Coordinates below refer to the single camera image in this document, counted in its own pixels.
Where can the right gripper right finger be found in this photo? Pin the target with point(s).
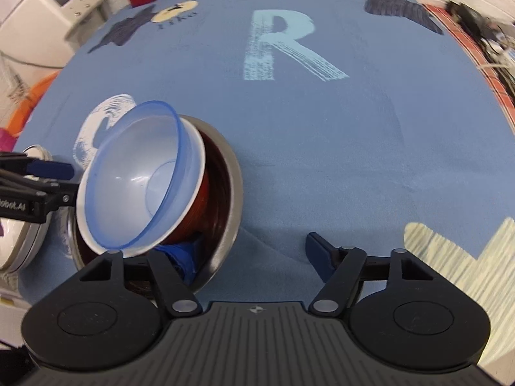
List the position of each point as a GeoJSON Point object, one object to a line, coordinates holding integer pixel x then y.
{"type": "Point", "coordinates": [340, 270]}

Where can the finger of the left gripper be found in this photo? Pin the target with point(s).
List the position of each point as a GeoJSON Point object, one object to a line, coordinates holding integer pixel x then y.
{"type": "Point", "coordinates": [50, 170]}

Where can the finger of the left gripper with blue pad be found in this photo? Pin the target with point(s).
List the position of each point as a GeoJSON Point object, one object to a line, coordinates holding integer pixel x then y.
{"type": "Point", "coordinates": [60, 194]}

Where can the white water dispenser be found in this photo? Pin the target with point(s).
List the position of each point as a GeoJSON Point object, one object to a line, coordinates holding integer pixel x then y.
{"type": "Point", "coordinates": [46, 33]}

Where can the white plate dark rim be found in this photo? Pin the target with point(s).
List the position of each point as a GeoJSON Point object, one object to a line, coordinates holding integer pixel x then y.
{"type": "Point", "coordinates": [20, 240]}

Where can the pink bottle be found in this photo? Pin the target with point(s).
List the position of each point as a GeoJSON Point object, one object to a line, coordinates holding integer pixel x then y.
{"type": "Point", "coordinates": [7, 141]}

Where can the red white ceramic bowl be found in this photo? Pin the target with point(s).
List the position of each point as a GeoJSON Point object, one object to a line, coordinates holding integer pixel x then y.
{"type": "Point", "coordinates": [205, 221]}

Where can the blue printed tablecloth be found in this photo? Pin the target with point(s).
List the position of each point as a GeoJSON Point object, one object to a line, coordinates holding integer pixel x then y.
{"type": "Point", "coordinates": [372, 131]}

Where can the blue translucent plastic bowl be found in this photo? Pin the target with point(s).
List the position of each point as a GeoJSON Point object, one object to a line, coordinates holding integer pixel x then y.
{"type": "Point", "coordinates": [142, 182]}

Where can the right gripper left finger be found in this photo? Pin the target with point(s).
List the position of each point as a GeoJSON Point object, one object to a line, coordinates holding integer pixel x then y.
{"type": "Point", "coordinates": [171, 292]}

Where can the orange plastic basin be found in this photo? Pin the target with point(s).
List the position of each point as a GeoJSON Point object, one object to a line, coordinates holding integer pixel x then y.
{"type": "Point", "coordinates": [28, 104]}

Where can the cluttered side table items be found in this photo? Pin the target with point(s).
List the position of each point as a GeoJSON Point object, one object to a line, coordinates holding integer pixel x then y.
{"type": "Point", "coordinates": [488, 46]}

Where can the stainless steel bowl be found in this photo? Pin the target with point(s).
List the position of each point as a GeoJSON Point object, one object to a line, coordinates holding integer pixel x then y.
{"type": "Point", "coordinates": [201, 267]}

